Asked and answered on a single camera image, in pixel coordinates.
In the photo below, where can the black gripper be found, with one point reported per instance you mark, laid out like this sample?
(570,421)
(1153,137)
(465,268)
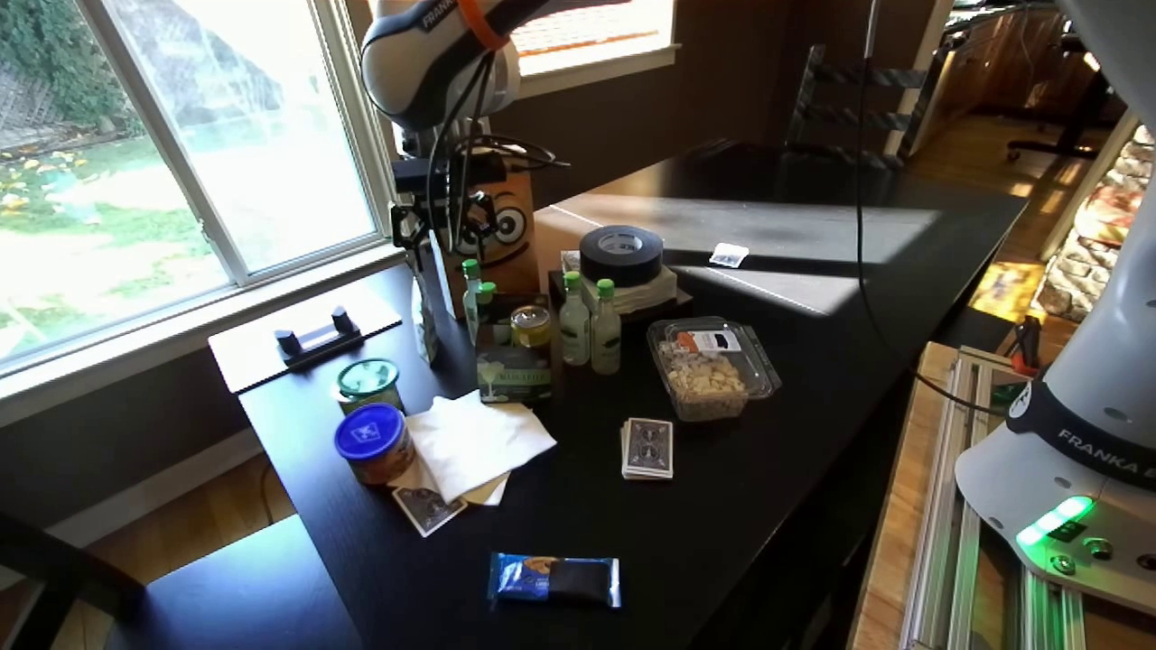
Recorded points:
(445,195)

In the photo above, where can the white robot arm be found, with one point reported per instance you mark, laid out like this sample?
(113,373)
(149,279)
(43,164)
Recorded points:
(1072,471)

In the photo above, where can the orange smiley face box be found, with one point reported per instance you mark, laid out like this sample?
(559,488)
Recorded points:
(500,229)

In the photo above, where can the silver drink can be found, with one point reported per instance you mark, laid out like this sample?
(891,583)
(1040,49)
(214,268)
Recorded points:
(532,325)

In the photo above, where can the green lid jar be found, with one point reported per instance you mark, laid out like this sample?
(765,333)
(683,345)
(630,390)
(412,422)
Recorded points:
(366,379)

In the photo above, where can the black tape roll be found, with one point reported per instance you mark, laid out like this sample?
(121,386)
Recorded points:
(623,252)

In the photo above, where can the green cap bottle on table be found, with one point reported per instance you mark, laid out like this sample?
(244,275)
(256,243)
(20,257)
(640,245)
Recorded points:
(606,331)

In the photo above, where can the white paper napkin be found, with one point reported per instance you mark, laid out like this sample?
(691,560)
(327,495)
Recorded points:
(469,447)

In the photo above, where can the blue lid jar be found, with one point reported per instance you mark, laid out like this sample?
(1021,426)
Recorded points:
(373,441)

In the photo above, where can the white label sticker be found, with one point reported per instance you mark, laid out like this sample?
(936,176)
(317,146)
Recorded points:
(729,252)

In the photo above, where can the small photo card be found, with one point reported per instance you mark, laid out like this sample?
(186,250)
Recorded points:
(426,509)

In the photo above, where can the clear plastic seed container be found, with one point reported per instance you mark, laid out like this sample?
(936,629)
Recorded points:
(709,367)

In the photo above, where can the playing card deck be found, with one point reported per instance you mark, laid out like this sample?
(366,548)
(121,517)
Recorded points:
(649,447)

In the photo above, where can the blue snack bar wrapper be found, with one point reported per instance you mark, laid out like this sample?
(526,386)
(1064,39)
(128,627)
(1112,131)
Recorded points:
(553,580)

